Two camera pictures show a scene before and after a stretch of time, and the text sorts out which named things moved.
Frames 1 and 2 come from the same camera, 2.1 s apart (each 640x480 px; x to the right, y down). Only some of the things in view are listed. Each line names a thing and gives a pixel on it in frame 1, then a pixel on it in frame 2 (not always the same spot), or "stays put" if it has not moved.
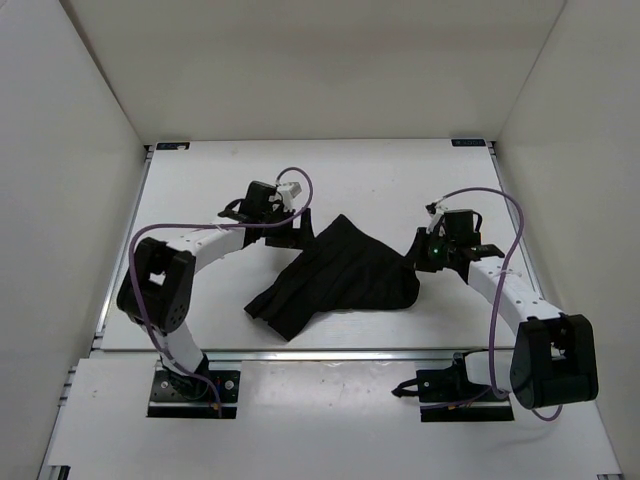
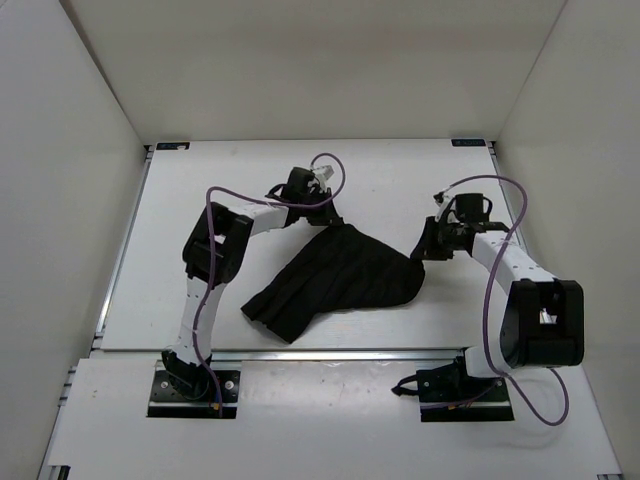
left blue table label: [172, 145] stays put
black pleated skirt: [343, 267] stays put
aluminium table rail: [148, 354] stays put
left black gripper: [302, 237] → [326, 216]
